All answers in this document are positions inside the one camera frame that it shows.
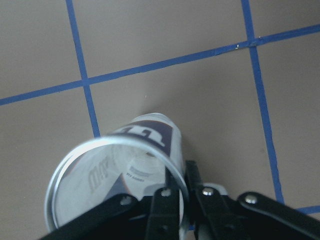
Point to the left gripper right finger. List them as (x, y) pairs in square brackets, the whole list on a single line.
[(252, 216)]

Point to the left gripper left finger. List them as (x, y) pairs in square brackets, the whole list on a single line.
[(124, 217)]

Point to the clear tennis ball can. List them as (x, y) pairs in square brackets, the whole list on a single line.
[(136, 159)]

